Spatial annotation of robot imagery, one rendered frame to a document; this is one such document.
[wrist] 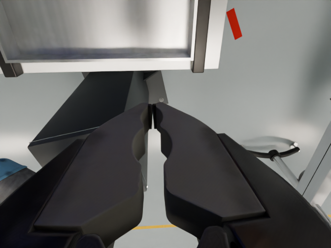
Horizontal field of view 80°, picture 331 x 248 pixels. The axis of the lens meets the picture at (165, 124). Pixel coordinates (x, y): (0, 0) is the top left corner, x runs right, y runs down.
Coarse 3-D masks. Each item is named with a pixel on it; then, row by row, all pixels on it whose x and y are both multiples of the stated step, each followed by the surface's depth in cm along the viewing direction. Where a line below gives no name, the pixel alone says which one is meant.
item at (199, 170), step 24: (168, 120) 10; (192, 120) 10; (168, 144) 9; (192, 144) 8; (216, 144) 8; (168, 168) 7; (192, 168) 7; (216, 168) 7; (168, 192) 6; (192, 192) 6; (216, 192) 6; (240, 192) 6; (168, 216) 7; (192, 216) 6; (216, 216) 5; (240, 216) 5
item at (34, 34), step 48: (0, 0) 26; (48, 0) 27; (96, 0) 27; (144, 0) 27; (192, 0) 26; (0, 48) 26; (48, 48) 30; (96, 48) 30; (144, 48) 31; (192, 48) 28
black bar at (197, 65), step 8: (200, 0) 26; (208, 0) 26; (200, 8) 27; (208, 8) 27; (200, 16) 27; (208, 16) 27; (200, 24) 28; (208, 24) 28; (200, 32) 28; (200, 40) 29; (200, 48) 29; (200, 56) 30; (192, 64) 31; (200, 64) 31; (200, 72) 31
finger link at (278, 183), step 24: (240, 168) 7; (264, 168) 7; (264, 192) 6; (288, 192) 6; (264, 216) 6; (288, 216) 5; (312, 216) 5; (240, 240) 5; (264, 240) 5; (288, 240) 5; (312, 240) 5
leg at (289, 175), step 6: (270, 150) 152; (276, 156) 145; (276, 162) 143; (282, 162) 140; (282, 168) 137; (288, 168) 135; (288, 174) 131; (294, 180) 127; (294, 186) 125; (318, 204) 111; (318, 210) 108; (324, 216) 105; (330, 222) 102
